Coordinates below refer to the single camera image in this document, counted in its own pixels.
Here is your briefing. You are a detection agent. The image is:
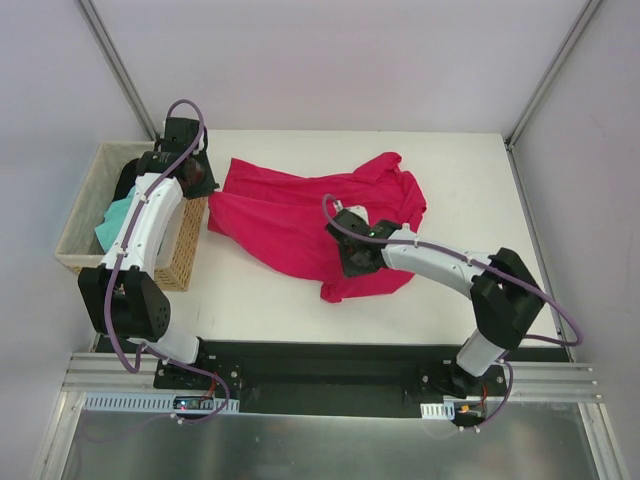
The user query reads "pink t shirt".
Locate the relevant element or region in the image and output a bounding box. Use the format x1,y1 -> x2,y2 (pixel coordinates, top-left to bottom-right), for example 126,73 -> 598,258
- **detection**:
207,152 -> 427,303

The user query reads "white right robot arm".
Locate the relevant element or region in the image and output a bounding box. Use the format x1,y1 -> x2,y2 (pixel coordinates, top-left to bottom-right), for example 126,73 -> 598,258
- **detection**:
326,209 -> 544,395

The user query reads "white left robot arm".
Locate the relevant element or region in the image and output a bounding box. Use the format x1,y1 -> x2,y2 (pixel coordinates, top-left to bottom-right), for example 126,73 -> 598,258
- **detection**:
78,116 -> 218,389

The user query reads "black t shirt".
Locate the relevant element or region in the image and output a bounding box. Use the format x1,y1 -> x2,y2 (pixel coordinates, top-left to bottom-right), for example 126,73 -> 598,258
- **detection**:
112,159 -> 138,202

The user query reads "teal t shirt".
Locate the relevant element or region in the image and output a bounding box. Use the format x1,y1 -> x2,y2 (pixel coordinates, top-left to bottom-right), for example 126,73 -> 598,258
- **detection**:
94,187 -> 136,252

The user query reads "wicker laundry basket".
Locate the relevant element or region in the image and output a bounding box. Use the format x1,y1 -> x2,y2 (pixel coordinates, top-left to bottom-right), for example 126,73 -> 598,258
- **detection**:
55,142 -> 207,292

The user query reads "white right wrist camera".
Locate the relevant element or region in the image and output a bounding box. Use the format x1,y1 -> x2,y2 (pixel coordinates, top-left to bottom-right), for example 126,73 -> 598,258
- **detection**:
332,200 -> 369,224

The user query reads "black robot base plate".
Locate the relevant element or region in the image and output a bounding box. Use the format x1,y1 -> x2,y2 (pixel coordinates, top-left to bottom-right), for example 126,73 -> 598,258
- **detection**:
153,340 -> 513,419

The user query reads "right white cable duct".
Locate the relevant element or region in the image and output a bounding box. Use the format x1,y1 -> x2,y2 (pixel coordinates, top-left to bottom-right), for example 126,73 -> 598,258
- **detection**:
420,402 -> 455,421

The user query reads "white cable duct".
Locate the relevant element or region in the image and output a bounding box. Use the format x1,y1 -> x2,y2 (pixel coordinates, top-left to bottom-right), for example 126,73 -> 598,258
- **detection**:
84,393 -> 240,415
420,402 -> 455,421

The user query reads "left aluminium frame post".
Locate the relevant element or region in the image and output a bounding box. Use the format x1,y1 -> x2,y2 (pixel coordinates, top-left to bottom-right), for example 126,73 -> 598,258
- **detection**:
75,0 -> 159,140

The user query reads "aluminium frame post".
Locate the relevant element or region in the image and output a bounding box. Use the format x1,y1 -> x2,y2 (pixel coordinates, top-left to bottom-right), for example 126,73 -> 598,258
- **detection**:
504,0 -> 606,152
75,0 -> 159,140

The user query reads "left white cable duct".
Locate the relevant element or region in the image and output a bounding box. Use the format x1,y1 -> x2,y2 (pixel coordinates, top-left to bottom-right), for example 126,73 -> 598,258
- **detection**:
84,393 -> 240,415

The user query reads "right aluminium frame post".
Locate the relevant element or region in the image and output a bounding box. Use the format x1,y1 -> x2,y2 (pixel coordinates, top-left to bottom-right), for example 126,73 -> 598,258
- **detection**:
504,0 -> 606,152

